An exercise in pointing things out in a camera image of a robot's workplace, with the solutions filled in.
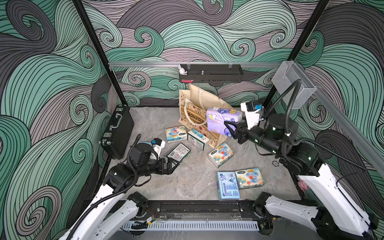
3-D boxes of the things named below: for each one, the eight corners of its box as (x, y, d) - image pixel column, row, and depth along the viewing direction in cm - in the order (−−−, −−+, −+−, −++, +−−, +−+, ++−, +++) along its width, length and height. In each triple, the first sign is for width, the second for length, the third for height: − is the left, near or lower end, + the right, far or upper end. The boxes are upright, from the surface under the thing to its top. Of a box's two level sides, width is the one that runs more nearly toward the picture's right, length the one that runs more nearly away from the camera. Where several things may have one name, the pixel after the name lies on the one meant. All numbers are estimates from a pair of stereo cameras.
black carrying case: (115, 161, 92) (98, 143, 76) (127, 125, 111) (116, 104, 94) (126, 161, 92) (113, 143, 76) (137, 125, 111) (128, 104, 94)
